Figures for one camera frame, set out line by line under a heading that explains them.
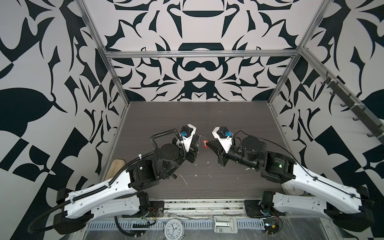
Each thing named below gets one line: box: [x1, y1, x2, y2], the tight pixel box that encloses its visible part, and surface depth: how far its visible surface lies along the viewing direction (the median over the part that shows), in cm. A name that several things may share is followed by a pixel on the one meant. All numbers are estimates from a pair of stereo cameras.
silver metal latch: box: [213, 215, 238, 234], surface depth 70 cm
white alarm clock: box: [164, 218, 185, 240], surface depth 67 cm
